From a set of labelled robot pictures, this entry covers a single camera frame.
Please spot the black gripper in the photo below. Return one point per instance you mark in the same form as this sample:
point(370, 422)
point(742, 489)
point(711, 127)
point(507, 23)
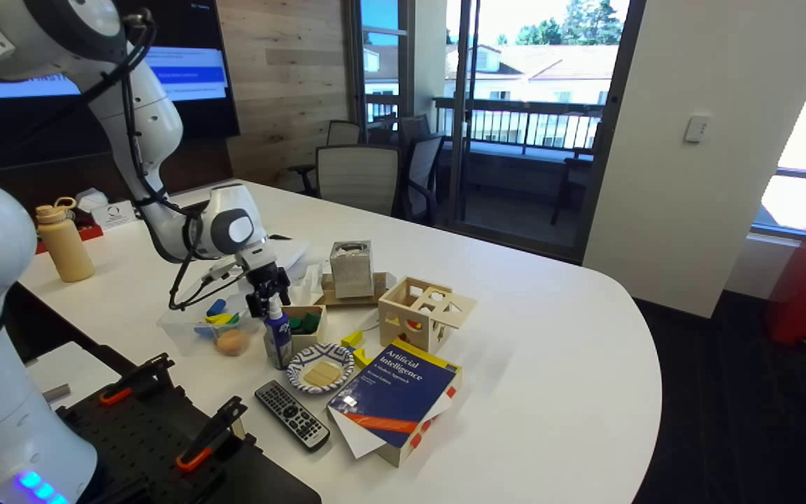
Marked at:
point(265, 282)

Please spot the grey napkin box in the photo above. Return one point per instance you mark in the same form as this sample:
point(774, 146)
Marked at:
point(350, 261)

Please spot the white lunchbox lid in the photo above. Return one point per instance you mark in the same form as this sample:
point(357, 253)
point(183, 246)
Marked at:
point(274, 253)

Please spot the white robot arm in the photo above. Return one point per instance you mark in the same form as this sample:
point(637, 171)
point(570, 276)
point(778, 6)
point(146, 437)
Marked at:
point(101, 52)

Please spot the flat cardboard box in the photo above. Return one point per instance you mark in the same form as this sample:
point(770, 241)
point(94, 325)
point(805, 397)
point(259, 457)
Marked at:
point(354, 296)

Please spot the yellow wooden block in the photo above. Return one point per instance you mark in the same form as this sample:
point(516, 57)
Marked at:
point(354, 344)

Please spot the wooden shape sorter box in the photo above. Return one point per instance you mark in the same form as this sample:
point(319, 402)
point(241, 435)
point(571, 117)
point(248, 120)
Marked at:
point(420, 311)

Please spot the black remote control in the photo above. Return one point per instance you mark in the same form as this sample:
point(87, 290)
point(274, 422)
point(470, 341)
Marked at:
point(291, 416)

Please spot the office chair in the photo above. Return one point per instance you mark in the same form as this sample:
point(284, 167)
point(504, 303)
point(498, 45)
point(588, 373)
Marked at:
point(360, 174)

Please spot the orange black clamp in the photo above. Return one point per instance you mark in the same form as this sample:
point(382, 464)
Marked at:
point(210, 435)
point(139, 383)

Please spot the blue hardcover book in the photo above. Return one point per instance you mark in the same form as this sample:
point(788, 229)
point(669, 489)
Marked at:
point(392, 402)

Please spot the beige water bottle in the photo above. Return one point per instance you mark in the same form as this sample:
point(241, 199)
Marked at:
point(62, 241)

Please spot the black mounting board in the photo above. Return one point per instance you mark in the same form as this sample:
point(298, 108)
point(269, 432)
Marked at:
point(139, 446)

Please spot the wall monitor screen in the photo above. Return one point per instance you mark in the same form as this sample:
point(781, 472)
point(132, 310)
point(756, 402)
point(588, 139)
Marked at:
point(185, 75)

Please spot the white light switch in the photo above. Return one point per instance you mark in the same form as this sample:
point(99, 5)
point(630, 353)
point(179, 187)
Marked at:
point(694, 127)

